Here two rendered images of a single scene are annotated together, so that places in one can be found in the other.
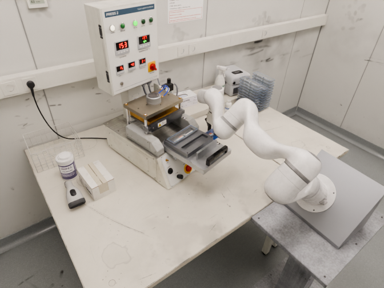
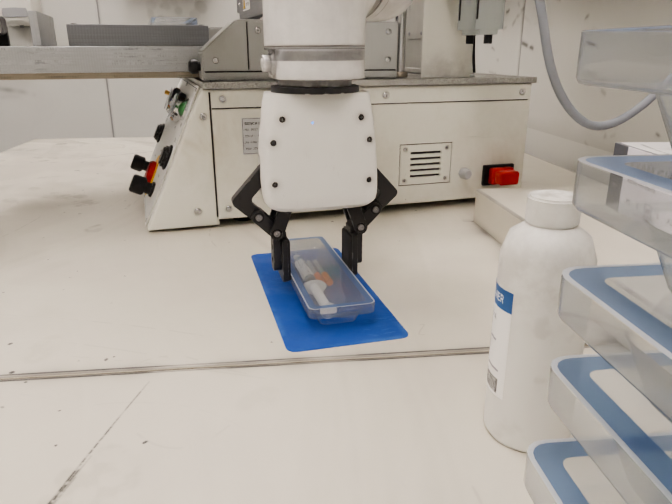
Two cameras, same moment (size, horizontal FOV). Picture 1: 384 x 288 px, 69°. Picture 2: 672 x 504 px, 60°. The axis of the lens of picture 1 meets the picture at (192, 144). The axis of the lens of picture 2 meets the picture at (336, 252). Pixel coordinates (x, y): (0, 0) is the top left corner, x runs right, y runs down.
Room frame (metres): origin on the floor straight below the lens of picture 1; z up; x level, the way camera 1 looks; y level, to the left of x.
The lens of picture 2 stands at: (1.84, -0.56, 0.97)
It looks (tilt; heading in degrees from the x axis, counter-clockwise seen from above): 19 degrees down; 122
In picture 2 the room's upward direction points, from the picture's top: straight up
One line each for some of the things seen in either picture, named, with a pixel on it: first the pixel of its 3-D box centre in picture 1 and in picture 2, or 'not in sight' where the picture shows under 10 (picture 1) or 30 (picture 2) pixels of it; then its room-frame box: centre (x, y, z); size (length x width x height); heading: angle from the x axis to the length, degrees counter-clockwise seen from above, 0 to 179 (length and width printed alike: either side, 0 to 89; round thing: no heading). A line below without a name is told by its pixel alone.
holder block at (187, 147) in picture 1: (188, 140); (140, 36); (1.15, 0.02, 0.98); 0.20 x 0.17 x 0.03; 140
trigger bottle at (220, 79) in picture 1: (220, 82); not in sight; (2.03, -0.20, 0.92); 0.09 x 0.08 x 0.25; 64
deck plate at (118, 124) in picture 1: (151, 127); (342, 76); (1.34, 0.24, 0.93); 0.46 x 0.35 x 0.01; 50
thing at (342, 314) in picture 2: not in sight; (317, 277); (1.55, -0.14, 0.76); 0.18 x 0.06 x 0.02; 137
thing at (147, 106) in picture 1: (152, 102); not in sight; (1.36, 0.23, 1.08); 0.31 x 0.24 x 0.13; 140
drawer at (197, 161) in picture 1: (195, 146); (104, 45); (1.12, -0.02, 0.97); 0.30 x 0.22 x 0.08; 50
